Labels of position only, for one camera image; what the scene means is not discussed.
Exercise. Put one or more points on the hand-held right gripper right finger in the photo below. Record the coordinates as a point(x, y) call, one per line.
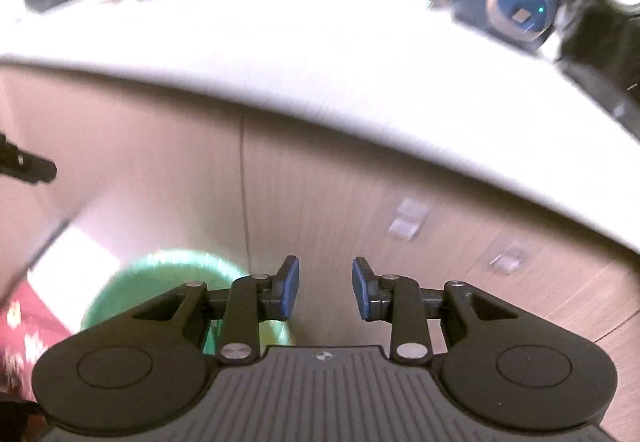
point(361, 289)

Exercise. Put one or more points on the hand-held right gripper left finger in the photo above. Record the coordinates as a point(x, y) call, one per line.
point(289, 287)

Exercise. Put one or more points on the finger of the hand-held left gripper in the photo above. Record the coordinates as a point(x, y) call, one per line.
point(25, 165)

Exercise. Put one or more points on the green trash bin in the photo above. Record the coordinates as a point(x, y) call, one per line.
point(165, 272)

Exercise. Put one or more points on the clear adhesive pad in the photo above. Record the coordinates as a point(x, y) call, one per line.
point(407, 219)
point(507, 259)

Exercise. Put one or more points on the wooden base cabinet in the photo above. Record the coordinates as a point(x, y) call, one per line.
point(325, 202)

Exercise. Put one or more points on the red patterned mat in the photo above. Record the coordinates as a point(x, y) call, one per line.
point(35, 332)

